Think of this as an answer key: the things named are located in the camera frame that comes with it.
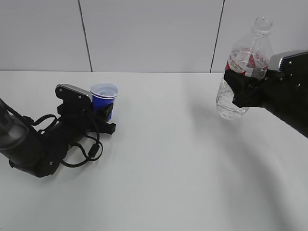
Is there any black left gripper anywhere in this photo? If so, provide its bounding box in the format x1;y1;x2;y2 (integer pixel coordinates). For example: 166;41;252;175
56;101;116;140

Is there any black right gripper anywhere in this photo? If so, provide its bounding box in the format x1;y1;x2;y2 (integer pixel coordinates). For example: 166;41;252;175
223;70;308;120

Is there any blue paper cup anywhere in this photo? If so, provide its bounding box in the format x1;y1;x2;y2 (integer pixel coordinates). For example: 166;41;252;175
90;83;119;115

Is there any clear plastic water bottle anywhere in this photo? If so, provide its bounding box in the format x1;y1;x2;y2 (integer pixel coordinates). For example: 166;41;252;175
216;17;273;120

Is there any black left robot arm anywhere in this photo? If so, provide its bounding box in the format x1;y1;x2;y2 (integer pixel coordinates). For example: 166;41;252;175
0;101;116;178

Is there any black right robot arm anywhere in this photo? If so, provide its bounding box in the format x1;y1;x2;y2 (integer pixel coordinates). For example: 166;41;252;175
224;70;308;137

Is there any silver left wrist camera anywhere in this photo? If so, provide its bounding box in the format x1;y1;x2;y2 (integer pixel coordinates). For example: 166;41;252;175
55;84;92;106

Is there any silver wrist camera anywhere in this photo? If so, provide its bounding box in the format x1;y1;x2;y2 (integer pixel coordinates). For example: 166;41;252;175
268;50;308;74
55;84;92;106

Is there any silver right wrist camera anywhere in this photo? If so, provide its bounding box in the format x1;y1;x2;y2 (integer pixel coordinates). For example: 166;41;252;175
268;50;308;74

